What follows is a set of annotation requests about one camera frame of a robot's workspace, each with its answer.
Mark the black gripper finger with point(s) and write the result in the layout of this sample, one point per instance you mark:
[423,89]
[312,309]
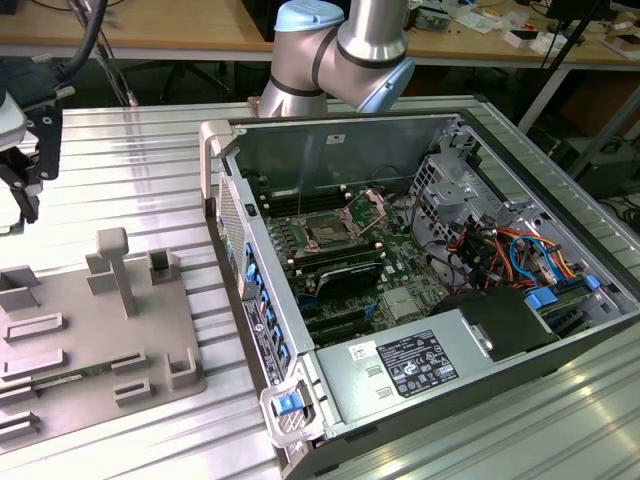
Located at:
[29,207]

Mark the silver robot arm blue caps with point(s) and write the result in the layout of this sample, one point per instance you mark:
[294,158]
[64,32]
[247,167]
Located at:
[370,30]

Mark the black RAM slot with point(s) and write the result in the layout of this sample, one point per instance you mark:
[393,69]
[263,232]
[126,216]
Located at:
[335,251]
[305,204]
[340,262]
[300,192]

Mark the CPU socket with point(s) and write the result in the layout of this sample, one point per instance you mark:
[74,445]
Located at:
[325,231]

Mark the black expansion slot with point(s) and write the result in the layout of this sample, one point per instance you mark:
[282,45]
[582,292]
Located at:
[340,318]
[342,332]

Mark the grey parts rack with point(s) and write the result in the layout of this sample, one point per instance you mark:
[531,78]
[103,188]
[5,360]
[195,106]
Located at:
[150,320]

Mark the green RAM stick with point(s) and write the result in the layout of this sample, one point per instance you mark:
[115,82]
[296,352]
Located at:
[65,376]

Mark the open grey PC case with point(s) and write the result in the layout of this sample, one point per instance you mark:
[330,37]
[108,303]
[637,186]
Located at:
[280,145]

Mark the thin locking lever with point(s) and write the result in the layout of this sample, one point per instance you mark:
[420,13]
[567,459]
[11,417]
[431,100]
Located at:
[299,205]

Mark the blue case latch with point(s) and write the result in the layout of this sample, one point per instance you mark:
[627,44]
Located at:
[289,404]

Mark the black expansion card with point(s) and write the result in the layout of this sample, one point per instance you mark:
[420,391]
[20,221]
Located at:
[350,282]

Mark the grey power supply unit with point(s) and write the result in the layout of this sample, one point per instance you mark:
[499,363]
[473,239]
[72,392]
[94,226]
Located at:
[350,390]

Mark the green motherboard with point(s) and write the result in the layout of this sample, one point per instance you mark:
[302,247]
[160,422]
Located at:
[400,260]

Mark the silver chipset heatsink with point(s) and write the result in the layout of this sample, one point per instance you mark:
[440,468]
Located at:
[401,305]

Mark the perforated metal disk cage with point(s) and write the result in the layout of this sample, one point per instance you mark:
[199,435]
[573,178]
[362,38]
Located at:
[450,190]

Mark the black plastic air shroud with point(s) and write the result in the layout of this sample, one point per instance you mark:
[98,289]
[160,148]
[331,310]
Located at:
[500,320]

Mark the small white box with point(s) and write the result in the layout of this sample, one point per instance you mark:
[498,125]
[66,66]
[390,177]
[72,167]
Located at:
[537,44]

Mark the black computer under desk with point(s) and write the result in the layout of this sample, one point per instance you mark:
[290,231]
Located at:
[610,167]

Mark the brown flat tray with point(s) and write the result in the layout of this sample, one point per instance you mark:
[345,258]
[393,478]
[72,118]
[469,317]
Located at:
[625,44]

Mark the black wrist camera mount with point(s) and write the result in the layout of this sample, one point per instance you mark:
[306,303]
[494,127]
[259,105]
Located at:
[47,145]

